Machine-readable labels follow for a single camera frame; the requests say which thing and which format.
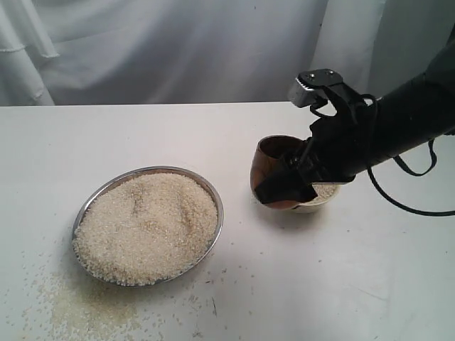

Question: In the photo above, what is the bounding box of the cream ceramic bowl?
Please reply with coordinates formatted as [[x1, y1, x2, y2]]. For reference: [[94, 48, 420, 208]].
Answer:
[[291, 185, 341, 214]]

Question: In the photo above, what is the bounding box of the brown wooden cup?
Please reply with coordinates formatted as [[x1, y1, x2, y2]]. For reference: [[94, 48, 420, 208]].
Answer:
[[250, 135, 304, 200]]

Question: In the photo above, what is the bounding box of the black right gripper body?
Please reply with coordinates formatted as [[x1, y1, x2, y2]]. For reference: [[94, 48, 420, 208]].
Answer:
[[284, 95, 377, 185]]

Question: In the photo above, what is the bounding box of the rice heap in tray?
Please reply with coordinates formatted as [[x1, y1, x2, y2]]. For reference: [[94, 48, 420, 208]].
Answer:
[[73, 170, 218, 286]]

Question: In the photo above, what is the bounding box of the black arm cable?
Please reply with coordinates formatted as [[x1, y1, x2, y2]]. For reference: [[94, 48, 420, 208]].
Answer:
[[308, 94, 455, 217]]

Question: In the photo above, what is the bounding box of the rice in cream bowl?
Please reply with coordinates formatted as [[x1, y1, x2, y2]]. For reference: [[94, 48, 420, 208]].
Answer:
[[313, 183, 338, 201]]

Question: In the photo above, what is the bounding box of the spilled rice on table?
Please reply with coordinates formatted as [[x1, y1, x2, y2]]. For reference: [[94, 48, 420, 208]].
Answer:
[[1, 249, 267, 340]]

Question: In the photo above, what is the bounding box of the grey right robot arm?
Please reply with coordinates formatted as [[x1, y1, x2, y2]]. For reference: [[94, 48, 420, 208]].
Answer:
[[251, 45, 454, 207]]

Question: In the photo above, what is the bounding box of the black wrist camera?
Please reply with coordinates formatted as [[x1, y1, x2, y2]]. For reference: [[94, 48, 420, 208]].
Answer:
[[288, 69, 343, 108]]

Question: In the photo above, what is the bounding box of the round steel rice tray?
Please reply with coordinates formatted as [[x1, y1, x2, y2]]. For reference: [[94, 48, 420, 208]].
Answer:
[[71, 164, 225, 288]]

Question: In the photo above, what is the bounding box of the white cloth backdrop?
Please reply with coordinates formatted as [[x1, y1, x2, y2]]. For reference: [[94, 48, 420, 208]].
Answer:
[[1, 1, 454, 106]]

